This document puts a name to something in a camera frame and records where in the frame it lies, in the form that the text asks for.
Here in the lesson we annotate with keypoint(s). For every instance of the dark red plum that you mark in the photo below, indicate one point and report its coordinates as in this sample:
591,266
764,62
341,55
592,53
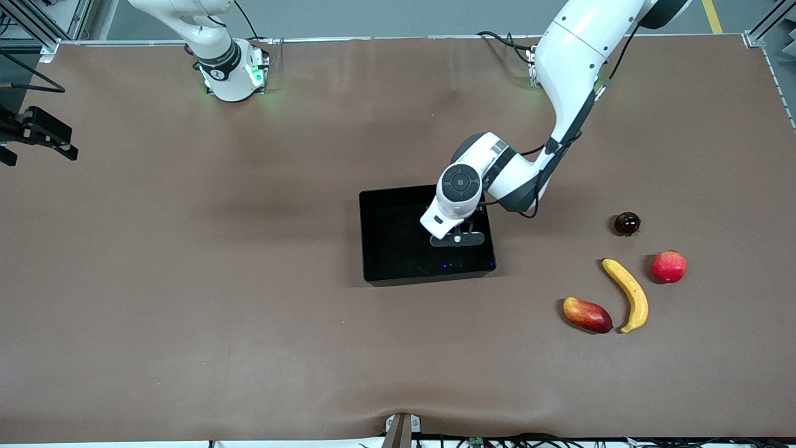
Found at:
627,224

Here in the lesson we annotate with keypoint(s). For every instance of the aluminium frame post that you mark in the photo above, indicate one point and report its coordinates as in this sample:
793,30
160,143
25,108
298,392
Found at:
50,48
762,28

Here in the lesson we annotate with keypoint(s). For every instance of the silver table edge rail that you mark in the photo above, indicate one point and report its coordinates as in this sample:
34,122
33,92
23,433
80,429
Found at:
404,38

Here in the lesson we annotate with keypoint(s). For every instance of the yellow banana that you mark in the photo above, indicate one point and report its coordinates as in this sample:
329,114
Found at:
634,295

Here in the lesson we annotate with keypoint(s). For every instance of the black plastic box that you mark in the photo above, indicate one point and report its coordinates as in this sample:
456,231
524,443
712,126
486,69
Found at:
398,249

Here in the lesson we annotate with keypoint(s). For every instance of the metal table edge bracket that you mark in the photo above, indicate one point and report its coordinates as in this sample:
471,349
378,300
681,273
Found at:
401,432

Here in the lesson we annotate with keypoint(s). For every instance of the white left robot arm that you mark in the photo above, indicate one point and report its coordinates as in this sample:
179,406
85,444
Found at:
578,56

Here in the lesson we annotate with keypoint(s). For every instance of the red yellow mango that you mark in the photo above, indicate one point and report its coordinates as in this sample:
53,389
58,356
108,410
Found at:
587,314

